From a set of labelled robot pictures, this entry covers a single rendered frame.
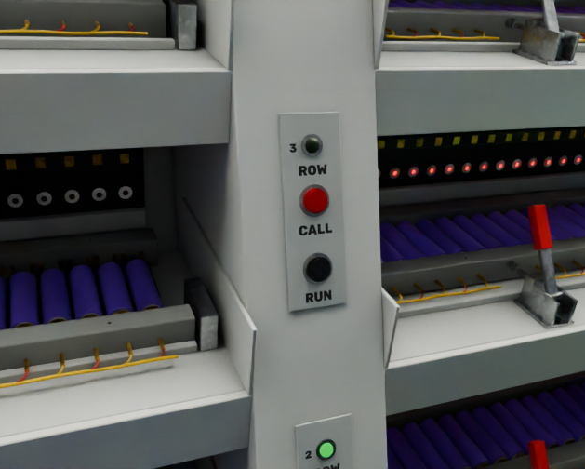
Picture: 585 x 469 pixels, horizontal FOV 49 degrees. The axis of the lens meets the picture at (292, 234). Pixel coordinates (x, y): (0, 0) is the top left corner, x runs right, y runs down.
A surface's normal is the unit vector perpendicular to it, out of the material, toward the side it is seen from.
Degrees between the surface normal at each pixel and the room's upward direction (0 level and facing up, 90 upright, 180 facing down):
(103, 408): 21
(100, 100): 111
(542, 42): 90
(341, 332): 90
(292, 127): 90
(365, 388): 90
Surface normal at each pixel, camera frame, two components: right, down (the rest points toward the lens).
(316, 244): 0.37, 0.11
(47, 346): 0.36, 0.46
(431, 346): 0.08, -0.88
